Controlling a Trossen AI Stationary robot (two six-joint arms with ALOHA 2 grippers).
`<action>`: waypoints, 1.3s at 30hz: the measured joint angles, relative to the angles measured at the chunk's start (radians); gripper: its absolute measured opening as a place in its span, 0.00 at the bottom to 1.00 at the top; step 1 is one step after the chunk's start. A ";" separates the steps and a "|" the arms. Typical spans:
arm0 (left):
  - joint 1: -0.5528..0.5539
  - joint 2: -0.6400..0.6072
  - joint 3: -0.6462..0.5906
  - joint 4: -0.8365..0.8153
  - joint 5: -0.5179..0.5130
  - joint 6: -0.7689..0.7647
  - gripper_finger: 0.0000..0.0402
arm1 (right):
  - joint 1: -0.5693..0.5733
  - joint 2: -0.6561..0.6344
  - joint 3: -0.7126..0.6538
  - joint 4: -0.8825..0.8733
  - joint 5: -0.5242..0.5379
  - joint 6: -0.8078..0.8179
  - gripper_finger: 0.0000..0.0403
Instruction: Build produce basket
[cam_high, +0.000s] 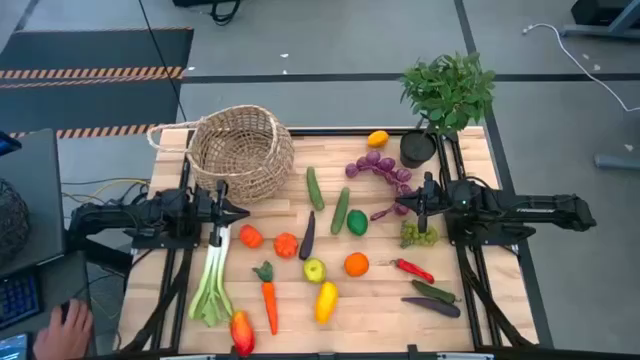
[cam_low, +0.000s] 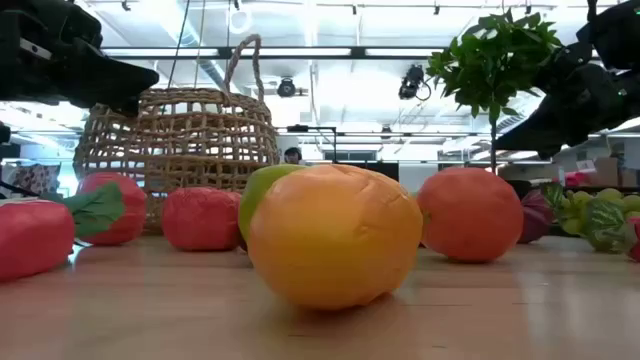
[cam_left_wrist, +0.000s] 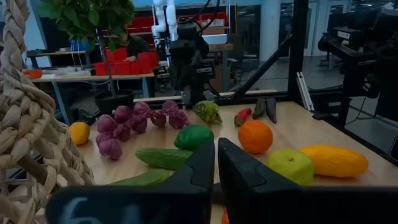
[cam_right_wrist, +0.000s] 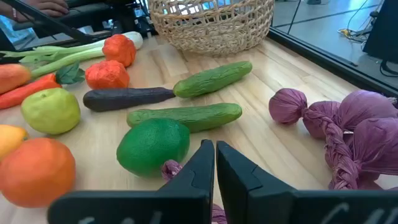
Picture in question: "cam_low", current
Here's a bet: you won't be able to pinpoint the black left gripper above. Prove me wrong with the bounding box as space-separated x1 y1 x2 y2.
0 0 161 118

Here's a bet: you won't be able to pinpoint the green artificial plant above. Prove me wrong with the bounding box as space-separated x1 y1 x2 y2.
426 8 565 174

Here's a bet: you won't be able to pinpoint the purple toy grapes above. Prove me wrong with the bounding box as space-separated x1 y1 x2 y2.
518 188 555 245

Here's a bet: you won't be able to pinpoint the orange toy orange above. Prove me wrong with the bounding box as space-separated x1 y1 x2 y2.
417 166 525 264

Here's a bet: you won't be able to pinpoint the orange toy carrot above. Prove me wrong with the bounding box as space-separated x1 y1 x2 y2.
0 182 127 284

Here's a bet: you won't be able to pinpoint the thin black hanging cable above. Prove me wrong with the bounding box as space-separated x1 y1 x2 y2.
166 0 192 91

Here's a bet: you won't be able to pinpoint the floral patterned cloth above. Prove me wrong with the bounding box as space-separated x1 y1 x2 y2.
7 162 62 197

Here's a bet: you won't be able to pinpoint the cardboard box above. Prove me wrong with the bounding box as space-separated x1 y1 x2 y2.
593 157 640 189

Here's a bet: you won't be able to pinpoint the green toy apple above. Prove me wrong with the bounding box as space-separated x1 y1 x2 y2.
238 163 306 242

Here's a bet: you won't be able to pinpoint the yellow bell pepper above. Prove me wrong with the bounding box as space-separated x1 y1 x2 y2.
247 163 425 311

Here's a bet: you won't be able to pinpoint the black ceiling camera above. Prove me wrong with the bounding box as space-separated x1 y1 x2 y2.
398 63 432 101

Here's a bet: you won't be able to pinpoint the black ceiling spotlight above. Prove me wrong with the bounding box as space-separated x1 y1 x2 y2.
276 76 298 99

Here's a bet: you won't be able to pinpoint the woven straw basket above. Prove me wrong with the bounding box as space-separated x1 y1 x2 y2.
73 33 280 236

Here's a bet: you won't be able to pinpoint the red toy tomato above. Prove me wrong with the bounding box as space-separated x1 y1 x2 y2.
77 172 148 247
161 186 245 252

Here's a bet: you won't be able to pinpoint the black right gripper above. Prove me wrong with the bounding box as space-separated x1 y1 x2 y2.
493 0 640 160

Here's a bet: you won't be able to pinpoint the red toy chili pepper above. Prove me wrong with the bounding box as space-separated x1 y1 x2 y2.
626 217 640 264

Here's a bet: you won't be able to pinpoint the green toy grapes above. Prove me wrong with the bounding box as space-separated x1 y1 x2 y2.
542 180 640 255

